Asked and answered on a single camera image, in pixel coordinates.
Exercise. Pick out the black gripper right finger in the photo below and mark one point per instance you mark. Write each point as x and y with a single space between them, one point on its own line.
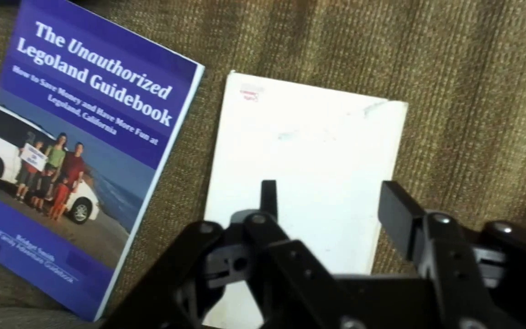
457 257

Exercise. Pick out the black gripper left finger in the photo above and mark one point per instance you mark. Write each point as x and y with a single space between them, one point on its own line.
263 262

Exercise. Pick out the white book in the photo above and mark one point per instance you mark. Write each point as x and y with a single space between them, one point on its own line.
311 153

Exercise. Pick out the blue guidebook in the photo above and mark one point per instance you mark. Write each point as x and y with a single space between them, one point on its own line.
86 147

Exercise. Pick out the brown fabric sofa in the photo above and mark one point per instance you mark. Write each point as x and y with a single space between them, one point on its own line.
475 92

